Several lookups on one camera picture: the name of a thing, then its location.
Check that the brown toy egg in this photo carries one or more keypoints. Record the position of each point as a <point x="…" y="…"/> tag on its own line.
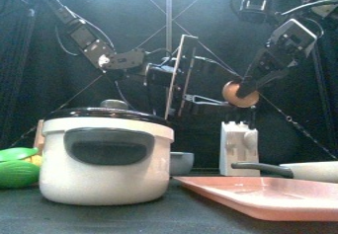
<point x="231" y="96"/>

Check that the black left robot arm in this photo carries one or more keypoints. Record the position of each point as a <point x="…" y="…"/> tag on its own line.
<point x="88" y="40"/>

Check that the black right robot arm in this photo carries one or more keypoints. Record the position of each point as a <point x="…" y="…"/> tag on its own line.
<point x="327" y="7"/>

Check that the white toy knife block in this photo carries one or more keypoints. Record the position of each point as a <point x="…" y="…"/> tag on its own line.
<point x="235" y="155"/>

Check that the black pot lid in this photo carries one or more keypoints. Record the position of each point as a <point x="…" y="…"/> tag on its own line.
<point x="88" y="112"/>

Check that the grey frying pan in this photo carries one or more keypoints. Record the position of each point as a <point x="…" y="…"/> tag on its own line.
<point x="307" y="170"/>

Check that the pink plastic tray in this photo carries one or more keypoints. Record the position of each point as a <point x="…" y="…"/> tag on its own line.
<point x="272" y="195"/>

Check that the toy corn green husk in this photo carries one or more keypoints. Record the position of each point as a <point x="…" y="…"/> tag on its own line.
<point x="17" y="173"/>

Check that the metal frame pole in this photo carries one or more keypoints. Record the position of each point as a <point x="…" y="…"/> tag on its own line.
<point x="168" y="14"/>

